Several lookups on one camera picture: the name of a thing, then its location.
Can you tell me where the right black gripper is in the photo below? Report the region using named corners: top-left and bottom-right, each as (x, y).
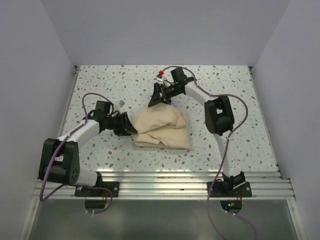
top-left (149, 82), bottom-right (183, 110)

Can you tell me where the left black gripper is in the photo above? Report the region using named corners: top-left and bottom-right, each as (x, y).
top-left (105, 112), bottom-right (138, 137)

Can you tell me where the beige cloth drape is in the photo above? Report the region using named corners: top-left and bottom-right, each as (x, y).
top-left (131, 103), bottom-right (191, 150)

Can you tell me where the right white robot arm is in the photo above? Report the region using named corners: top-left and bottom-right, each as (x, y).
top-left (148, 66), bottom-right (249, 197)

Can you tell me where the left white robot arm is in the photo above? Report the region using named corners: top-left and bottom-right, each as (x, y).
top-left (38, 100), bottom-right (138, 197)

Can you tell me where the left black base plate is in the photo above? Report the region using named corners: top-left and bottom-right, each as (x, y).
top-left (74, 181), bottom-right (120, 198)

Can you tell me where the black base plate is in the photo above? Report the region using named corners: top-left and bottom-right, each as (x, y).
top-left (206, 179), bottom-right (253, 198)
top-left (74, 181), bottom-right (120, 198)

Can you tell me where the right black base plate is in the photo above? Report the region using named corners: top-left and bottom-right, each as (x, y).
top-left (206, 179), bottom-right (253, 198)

